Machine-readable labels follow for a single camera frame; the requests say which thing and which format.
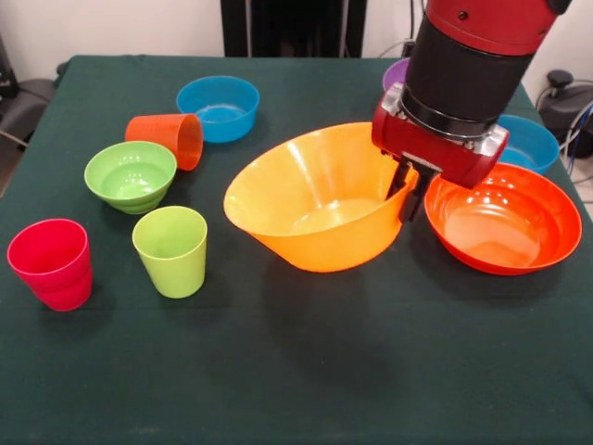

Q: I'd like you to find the purple plastic bowl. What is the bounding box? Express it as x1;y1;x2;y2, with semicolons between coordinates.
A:
382;57;413;94

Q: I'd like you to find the crimson pink plastic cup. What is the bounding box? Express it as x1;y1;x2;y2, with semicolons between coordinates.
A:
6;218;94;312

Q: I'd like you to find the orange-red plastic cup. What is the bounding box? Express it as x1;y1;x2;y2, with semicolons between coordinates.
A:
124;113;205;172

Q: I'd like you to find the green plastic bowl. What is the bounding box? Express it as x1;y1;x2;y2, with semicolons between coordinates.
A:
83;141;179;215

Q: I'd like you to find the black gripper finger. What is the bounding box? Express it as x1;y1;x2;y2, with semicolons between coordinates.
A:
400;169;436;223
384;160;418;203

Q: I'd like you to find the green plastic cup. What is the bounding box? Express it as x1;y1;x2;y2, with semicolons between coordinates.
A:
132;206;208;299

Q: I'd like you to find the dark green tablecloth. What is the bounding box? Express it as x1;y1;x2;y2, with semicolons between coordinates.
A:
0;54;593;445

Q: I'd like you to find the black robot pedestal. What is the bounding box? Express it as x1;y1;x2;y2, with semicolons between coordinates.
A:
221;0;367;59

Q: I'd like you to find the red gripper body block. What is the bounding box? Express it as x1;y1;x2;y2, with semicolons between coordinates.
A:
371;104;506;190

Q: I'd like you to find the black wall cable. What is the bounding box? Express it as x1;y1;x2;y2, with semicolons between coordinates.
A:
407;0;426;55

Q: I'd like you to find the blue plastic bowl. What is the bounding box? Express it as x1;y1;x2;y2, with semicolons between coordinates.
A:
175;75;260;144
498;114;561;176

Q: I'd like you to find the tangle of cables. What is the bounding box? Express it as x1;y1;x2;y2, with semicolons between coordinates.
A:
558;99;593;180

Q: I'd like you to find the orange plastic bowl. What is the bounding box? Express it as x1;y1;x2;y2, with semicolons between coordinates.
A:
222;121;421;273

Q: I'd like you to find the red-orange plastic bowl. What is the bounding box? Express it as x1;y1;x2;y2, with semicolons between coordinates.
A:
423;161;584;277

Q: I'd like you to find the white cable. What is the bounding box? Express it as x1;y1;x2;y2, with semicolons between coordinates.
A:
377;39;417;59

